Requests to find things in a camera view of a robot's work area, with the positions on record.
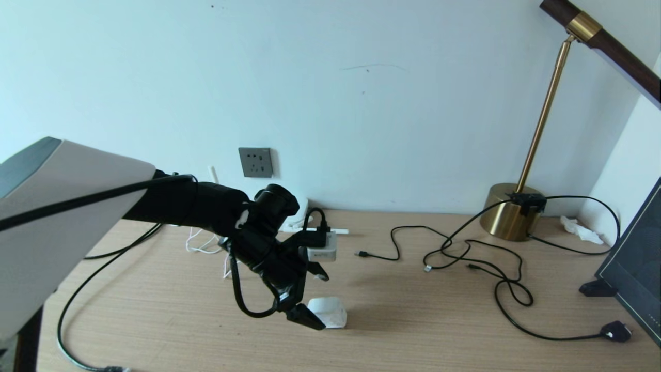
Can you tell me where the brass desk lamp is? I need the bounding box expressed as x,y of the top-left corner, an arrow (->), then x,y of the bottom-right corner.
480,0 -> 661,242

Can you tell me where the small black inline box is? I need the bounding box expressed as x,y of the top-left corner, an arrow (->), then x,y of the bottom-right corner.
509,192 -> 547,216

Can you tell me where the crumpled white tissue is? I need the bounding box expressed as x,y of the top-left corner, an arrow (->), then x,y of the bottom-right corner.
560,215 -> 604,245

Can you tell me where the black USB cable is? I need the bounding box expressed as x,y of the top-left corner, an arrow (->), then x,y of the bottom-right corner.
355,226 -> 522,282

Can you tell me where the black silver-tipped cable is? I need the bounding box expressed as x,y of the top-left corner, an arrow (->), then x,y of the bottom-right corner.
423,199 -> 517,272

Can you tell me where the grey wall socket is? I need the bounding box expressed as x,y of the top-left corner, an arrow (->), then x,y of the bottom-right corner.
239,148 -> 273,178

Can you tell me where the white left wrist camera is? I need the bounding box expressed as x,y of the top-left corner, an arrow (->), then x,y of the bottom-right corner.
300,230 -> 338,263

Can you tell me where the dark monitor with stand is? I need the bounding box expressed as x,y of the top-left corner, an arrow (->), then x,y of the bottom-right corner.
595,176 -> 661,348

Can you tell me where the white power adapter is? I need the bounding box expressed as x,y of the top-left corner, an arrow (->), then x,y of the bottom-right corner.
307,297 -> 348,329

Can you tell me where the black ethernet cable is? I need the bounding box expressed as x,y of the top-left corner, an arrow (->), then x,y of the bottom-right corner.
57,223 -> 163,372

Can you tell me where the white wifi router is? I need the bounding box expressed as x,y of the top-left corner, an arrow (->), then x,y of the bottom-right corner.
208,165 -> 350,236

